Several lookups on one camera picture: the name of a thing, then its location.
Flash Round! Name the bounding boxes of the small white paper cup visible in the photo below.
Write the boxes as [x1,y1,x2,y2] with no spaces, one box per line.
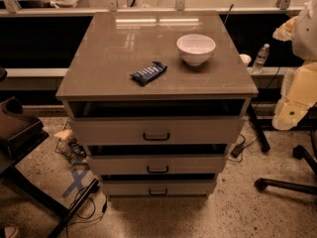
[240,54,252,66]

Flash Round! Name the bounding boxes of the black floor cable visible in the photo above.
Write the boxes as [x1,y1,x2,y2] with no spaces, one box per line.
[64,185,109,238]

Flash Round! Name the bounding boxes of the grey drawer cabinet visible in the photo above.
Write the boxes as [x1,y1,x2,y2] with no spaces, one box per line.
[56,11,258,185]

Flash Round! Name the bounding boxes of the white bowl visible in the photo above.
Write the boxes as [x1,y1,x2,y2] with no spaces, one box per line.
[176,34,216,66]

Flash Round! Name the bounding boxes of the wire basket with items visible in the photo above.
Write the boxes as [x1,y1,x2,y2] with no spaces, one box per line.
[54,129,86,166]

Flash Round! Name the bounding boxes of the grey top drawer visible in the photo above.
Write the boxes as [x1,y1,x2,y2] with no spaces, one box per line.
[69,117,245,146]

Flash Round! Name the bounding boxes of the grey middle drawer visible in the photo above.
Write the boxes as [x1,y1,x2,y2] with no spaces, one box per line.
[87,156,225,175]

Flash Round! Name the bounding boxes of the black chair on left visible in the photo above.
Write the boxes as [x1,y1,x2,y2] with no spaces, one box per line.
[0,66,100,238]

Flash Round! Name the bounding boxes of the blue snack bar wrapper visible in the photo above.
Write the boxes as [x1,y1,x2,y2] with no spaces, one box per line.
[131,61,167,86]

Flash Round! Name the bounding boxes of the grey bottom drawer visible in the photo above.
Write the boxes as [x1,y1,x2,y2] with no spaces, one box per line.
[102,180,216,196]

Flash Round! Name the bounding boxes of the grey drawer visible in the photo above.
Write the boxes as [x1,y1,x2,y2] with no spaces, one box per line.
[69,117,245,146]
[102,180,216,196]
[87,156,225,175]

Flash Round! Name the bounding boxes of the black office chair base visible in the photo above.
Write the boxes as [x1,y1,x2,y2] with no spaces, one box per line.
[254,126,317,196]

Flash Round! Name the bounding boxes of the clear plastic water bottle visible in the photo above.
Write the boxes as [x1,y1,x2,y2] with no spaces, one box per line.
[252,44,269,74]

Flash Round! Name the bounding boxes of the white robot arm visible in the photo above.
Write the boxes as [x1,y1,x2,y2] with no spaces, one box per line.
[272,0,317,130]

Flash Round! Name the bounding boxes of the black power adapter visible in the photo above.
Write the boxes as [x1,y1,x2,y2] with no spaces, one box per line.
[231,144,244,158]

